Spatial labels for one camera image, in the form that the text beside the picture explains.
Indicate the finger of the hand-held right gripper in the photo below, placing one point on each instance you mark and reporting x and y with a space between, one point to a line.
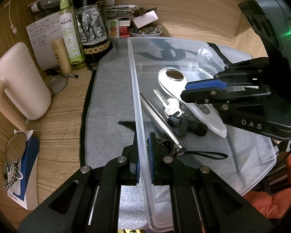
232 97
203 85

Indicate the small red box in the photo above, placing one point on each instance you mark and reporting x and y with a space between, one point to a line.
124 31

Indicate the white handheld device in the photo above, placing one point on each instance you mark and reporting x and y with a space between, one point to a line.
169 80

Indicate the round mirror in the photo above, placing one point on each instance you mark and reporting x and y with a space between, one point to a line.
16 148

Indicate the white bowl of beads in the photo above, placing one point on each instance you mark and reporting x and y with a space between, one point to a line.
145 32

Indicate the fruit print small box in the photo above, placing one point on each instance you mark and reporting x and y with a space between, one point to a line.
112 28

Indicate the elephant label wine bottle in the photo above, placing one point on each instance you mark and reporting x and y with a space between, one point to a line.
92 24

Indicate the clear plastic container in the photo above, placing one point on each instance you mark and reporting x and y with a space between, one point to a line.
232 155

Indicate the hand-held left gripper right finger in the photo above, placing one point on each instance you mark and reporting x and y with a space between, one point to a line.
151 165

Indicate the rolled printed paper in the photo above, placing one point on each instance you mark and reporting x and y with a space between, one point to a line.
48 3

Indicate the small beige bottle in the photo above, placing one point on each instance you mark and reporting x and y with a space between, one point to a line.
61 58

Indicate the white charger plug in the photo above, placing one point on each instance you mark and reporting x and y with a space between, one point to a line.
205 53

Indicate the stack of small cards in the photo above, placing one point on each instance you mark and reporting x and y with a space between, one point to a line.
120 11

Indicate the black pen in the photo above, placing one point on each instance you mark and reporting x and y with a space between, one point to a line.
63 74

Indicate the handwritten note paper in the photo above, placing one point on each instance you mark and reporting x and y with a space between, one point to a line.
42 41

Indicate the green spray bottle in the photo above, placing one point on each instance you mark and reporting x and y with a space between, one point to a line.
70 36

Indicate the thin frame eyeglasses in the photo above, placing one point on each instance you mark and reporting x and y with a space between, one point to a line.
57 85

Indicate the silver metal flashlight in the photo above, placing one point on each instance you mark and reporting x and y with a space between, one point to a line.
160 123

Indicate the blue and white box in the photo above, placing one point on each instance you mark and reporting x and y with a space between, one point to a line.
30 174

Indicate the orange jacket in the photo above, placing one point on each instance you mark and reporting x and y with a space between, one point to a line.
274 199

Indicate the grey lettered mat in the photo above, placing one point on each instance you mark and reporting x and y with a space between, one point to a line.
109 106

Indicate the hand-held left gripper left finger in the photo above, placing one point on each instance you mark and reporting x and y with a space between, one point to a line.
135 172

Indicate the silver key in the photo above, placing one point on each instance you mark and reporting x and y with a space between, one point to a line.
168 106

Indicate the white card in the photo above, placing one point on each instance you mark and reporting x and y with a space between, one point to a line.
145 19

